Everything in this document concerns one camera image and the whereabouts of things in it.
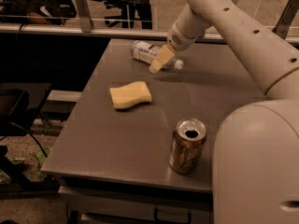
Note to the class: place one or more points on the white cabinet under table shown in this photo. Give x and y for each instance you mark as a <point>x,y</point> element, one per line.
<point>109,207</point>

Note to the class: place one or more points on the person in dark clothes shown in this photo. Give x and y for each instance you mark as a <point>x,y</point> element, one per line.
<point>55,12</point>

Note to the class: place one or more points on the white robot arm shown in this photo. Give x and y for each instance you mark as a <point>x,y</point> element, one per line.
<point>256,151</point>

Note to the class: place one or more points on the open brown soda can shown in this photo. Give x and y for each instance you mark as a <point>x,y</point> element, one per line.
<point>188,139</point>

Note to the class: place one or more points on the green object on floor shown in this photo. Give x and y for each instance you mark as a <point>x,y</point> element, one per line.
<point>41,156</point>

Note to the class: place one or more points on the clear plastic water bottle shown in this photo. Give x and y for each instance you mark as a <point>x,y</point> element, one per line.
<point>146,52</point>

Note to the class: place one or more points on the left metal rail bracket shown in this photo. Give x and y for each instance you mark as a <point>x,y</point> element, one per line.
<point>86,22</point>

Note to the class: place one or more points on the metal rail bracket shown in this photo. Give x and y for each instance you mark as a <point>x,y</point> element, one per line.
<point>287,16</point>
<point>86,22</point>

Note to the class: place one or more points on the right metal rail bracket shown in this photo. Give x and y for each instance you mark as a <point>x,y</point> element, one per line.
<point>287,16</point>

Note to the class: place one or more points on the yellow sponge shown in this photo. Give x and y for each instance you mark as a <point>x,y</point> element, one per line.
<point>130,95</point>

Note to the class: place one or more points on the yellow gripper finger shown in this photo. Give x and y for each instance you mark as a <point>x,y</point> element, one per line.
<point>164,56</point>

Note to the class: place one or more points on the metal glass rail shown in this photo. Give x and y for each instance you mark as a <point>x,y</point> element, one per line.
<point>65,30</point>

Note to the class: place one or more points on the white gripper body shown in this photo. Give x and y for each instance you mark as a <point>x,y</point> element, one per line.
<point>180,41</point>

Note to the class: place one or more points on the black side stand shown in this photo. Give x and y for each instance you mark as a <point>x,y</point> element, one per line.
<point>21,103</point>

